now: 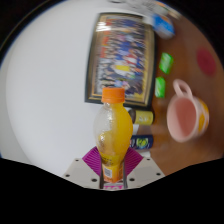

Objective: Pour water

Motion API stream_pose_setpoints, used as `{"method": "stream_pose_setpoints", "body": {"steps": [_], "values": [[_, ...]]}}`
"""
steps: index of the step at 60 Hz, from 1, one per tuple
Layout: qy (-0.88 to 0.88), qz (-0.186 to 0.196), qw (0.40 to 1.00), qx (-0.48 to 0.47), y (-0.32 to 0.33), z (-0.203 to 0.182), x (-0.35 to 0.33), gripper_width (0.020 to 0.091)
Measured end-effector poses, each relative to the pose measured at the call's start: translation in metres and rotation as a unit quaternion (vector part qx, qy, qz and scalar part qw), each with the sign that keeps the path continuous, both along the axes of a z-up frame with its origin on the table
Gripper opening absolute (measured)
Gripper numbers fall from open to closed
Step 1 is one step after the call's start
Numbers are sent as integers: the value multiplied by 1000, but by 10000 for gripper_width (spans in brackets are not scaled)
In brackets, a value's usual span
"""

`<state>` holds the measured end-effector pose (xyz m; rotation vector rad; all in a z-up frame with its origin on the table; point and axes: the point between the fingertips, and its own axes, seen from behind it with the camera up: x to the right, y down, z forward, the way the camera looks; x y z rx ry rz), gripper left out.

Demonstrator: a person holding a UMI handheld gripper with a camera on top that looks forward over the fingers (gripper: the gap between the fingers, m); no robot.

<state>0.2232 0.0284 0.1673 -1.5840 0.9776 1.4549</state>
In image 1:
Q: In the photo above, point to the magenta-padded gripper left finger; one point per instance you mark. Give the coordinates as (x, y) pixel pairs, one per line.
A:
(80, 173)

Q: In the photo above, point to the dark-framed group picture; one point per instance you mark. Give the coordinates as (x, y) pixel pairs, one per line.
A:
(121, 56)

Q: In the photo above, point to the flat round red coaster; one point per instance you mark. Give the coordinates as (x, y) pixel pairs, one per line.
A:
(206, 61)

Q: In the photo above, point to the brown yellow-label pump bottle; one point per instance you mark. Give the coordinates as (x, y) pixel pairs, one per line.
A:
(144, 117)

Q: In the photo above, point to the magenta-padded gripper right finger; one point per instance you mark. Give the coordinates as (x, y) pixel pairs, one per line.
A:
(146, 171)

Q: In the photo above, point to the dark blue pump bottle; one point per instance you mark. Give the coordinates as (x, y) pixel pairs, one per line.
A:
(142, 142)

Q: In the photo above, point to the orange-capped juice bottle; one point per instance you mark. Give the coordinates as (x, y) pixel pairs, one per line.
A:
(113, 130)

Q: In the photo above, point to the pink ceramic mug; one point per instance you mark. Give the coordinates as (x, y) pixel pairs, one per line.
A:
(185, 116)

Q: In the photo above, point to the small green pack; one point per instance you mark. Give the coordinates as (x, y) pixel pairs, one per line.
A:
(160, 87)
(166, 63)

